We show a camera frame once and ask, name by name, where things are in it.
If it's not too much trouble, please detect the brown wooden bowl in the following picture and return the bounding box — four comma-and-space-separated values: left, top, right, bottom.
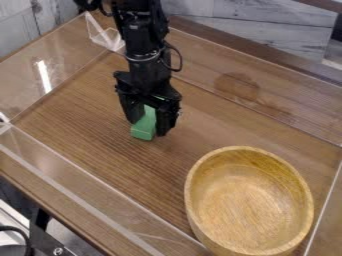
185, 146, 314, 256

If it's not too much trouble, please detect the black cable lower left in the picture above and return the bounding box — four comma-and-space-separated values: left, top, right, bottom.
0, 224, 35, 256

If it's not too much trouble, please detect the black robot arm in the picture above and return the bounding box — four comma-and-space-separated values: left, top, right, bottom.
74, 0, 183, 136

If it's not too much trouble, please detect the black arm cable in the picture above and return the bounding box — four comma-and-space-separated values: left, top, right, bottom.
159, 41, 185, 73

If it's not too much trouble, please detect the black metal bracket with bolt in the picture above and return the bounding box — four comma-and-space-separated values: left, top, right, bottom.
30, 208, 76, 256

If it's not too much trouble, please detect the green rectangular block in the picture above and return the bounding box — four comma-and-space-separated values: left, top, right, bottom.
130, 105, 156, 141

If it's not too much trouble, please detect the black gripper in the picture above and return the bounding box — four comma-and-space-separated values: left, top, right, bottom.
114, 54, 182, 136

